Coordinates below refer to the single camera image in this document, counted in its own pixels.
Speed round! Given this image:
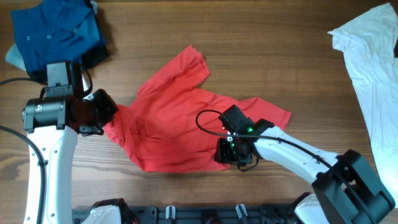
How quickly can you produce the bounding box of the red t-shirt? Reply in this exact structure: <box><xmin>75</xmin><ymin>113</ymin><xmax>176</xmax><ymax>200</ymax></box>
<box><xmin>104</xmin><ymin>46</ymin><xmax>292</xmax><ymax>173</ymax></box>

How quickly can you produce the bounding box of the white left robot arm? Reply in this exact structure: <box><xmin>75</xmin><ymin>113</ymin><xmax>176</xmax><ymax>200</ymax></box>
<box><xmin>22</xmin><ymin>89</ymin><xmax>118</xmax><ymax>223</ymax></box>

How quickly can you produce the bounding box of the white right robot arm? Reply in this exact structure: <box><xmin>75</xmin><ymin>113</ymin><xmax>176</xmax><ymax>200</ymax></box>
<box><xmin>216</xmin><ymin>115</ymin><xmax>396</xmax><ymax>223</ymax></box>

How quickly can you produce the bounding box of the black folded garment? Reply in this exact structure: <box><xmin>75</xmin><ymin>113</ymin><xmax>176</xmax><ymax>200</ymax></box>
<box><xmin>27</xmin><ymin>45</ymin><xmax>109</xmax><ymax>85</ymax></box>

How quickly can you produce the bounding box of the blue folded shirt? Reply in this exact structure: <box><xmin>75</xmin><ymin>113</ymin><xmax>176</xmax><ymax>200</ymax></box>
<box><xmin>11</xmin><ymin>0</ymin><xmax>106</xmax><ymax>72</ymax></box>

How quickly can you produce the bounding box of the grey folded garment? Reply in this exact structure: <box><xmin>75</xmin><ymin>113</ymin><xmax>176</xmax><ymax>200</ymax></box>
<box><xmin>5</xmin><ymin>44</ymin><xmax>26</xmax><ymax>71</ymax></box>

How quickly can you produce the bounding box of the white t-shirt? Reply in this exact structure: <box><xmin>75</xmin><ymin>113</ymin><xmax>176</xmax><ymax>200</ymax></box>
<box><xmin>329</xmin><ymin>3</ymin><xmax>397</xmax><ymax>199</ymax></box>

